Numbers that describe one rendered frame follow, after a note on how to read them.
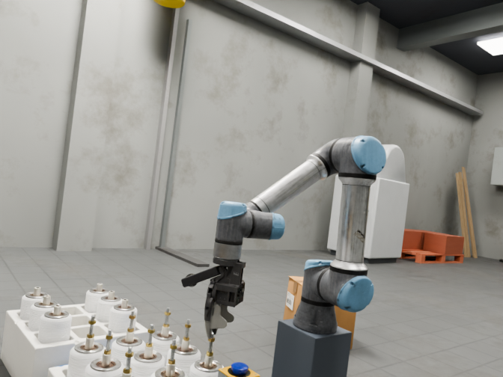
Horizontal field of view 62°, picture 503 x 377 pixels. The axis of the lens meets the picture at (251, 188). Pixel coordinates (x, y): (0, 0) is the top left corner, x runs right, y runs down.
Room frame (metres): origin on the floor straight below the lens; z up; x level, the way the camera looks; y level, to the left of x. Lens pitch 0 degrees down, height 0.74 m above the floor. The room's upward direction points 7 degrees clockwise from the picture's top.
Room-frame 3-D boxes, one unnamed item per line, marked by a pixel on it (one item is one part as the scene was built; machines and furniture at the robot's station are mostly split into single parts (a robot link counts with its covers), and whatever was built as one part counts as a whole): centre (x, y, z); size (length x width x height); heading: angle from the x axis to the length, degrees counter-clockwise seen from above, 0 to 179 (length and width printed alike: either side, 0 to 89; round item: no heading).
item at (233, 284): (1.12, 0.04, 0.49); 0.09 x 0.08 x 0.12; 73
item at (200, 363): (1.13, 0.06, 0.25); 0.08 x 0.08 x 0.01
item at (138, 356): (1.14, 0.22, 0.25); 0.08 x 0.08 x 0.01
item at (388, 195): (5.66, -1.61, 0.78); 0.79 x 0.72 x 1.56; 128
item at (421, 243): (6.50, -2.74, 0.21); 1.19 x 0.78 x 0.41; 128
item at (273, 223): (1.19, -0.04, 0.64); 0.11 x 0.11 x 0.08; 27
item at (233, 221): (1.13, 0.04, 0.64); 0.09 x 0.08 x 0.11; 117
